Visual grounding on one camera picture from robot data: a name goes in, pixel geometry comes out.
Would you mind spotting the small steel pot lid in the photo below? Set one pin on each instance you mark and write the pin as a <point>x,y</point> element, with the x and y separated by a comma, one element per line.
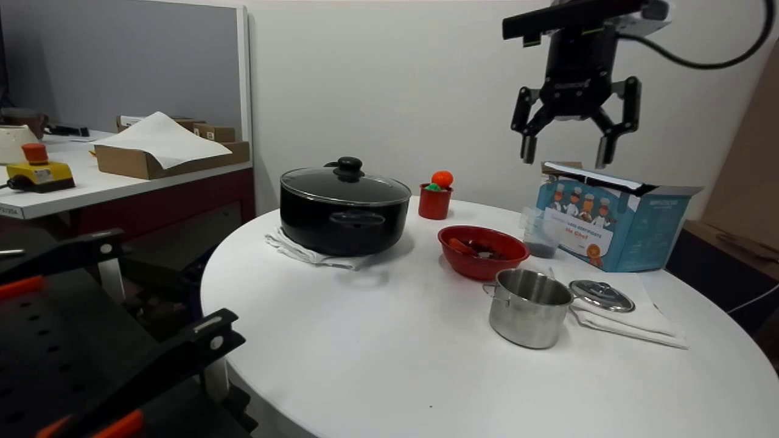
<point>603,296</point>

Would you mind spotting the red plastic bowl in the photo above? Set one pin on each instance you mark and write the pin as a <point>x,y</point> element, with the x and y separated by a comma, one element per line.
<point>466,265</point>

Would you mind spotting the blue box with chef print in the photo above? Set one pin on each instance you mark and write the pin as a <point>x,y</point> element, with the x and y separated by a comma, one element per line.
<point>616,227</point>

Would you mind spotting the small red cup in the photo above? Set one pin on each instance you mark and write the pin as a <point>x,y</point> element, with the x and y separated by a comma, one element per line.
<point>435,206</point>

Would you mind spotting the black stand with orange clamps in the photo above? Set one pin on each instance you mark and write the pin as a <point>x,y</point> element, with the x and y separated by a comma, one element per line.
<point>82,350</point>

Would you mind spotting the dark low cabinet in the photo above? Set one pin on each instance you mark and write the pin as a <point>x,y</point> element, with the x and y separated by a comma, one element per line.
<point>721,268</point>

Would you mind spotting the flat cardboard box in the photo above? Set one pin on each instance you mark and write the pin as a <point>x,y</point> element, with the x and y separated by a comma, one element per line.
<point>131,162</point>

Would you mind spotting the grey partition panel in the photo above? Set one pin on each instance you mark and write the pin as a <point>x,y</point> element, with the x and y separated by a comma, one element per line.
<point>123,57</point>

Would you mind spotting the orange toy ball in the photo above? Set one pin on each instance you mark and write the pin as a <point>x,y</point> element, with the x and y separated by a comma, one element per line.
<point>445,180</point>

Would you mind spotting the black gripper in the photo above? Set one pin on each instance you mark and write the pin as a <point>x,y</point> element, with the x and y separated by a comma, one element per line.
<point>580,76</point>

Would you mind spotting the white side desk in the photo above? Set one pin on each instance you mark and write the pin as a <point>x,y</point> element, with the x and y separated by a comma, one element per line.
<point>105,197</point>

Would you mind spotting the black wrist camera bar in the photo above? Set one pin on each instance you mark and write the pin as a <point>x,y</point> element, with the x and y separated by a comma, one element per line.
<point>567,16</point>

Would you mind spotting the large brown cardboard sheet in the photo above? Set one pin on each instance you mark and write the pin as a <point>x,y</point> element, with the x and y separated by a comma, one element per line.
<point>751,162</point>

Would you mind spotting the white cloth under pot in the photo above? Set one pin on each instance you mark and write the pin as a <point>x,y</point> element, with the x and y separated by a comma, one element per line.
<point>308,255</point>

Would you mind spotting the clear plastic cup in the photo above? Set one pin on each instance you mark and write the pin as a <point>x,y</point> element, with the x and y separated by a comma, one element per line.
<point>541,234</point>

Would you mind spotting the green toy in cup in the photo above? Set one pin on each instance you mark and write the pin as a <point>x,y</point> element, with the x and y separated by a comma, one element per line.
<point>431,186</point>

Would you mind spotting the large black cooking pot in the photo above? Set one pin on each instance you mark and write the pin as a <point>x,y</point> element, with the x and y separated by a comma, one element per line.
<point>342,227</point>

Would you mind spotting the small steel pot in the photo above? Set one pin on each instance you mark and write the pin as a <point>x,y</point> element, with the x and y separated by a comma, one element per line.
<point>526,319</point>

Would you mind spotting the black-knobbed glass pot lid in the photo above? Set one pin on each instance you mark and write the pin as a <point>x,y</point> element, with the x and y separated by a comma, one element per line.
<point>342,186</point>

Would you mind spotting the yellow device with red block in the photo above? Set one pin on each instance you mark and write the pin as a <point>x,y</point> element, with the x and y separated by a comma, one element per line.
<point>40,173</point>

